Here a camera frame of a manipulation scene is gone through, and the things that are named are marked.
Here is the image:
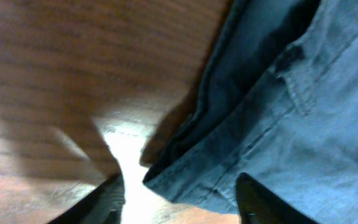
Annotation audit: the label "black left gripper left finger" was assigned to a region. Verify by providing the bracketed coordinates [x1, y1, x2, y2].
[48, 175, 126, 224]

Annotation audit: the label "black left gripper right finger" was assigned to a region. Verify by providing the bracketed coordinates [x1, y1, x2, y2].
[236, 173, 317, 224]

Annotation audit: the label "dark navy shorts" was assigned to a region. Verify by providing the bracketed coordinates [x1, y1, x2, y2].
[143, 0, 358, 223]

